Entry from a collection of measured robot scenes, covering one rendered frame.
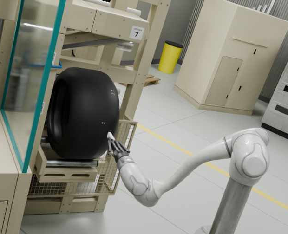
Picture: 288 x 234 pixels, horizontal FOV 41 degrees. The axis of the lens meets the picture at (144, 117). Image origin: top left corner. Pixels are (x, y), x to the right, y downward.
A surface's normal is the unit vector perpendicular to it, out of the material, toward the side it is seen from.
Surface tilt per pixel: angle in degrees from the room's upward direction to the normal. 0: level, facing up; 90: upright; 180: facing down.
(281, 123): 90
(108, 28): 90
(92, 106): 56
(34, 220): 0
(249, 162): 84
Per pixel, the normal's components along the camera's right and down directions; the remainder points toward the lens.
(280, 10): -0.53, 0.15
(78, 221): 0.29, -0.89
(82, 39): 0.44, 0.44
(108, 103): 0.53, -0.20
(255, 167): -0.11, 0.18
